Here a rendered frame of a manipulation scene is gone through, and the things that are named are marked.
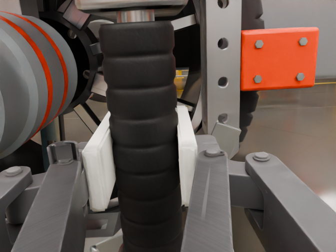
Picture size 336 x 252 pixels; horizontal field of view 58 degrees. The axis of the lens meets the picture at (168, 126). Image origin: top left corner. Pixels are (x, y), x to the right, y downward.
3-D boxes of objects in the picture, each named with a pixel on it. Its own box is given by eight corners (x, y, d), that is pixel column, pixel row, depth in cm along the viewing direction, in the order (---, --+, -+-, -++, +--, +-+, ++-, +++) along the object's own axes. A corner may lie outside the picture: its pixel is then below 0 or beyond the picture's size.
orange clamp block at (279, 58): (227, 81, 44) (290, 78, 43) (240, 92, 36) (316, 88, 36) (228, 30, 41) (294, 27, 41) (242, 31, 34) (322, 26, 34)
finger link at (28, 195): (79, 221, 12) (1, 226, 12) (102, 165, 17) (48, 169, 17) (73, 187, 11) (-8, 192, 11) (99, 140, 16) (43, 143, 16)
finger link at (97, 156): (106, 212, 14) (90, 213, 14) (124, 152, 20) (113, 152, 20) (98, 149, 13) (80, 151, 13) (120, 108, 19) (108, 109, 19)
